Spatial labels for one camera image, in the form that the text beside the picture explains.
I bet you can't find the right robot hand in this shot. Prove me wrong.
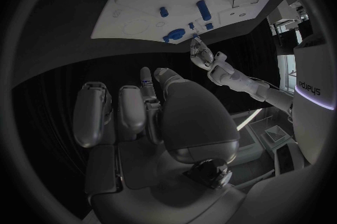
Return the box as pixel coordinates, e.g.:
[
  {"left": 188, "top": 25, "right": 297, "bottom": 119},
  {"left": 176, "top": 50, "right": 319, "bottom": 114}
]
[{"left": 72, "top": 66, "right": 254, "bottom": 224}]

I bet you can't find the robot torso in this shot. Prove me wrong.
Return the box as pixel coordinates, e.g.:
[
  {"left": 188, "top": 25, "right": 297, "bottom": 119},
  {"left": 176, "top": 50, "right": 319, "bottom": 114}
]
[{"left": 291, "top": 34, "right": 337, "bottom": 166}]

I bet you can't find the long blue cylinder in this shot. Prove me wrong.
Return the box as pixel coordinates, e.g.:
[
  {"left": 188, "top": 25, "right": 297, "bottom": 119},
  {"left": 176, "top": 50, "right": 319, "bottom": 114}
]
[{"left": 195, "top": 0, "right": 212, "bottom": 21}]

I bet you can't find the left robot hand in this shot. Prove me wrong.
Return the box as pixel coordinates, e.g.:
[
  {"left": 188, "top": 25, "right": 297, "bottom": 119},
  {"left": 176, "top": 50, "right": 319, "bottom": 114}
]
[{"left": 189, "top": 37, "right": 215, "bottom": 70}]

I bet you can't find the blue gear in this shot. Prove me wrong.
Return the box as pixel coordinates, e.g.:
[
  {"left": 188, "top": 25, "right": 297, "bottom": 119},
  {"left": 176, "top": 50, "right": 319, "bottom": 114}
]
[{"left": 162, "top": 29, "right": 187, "bottom": 43}]

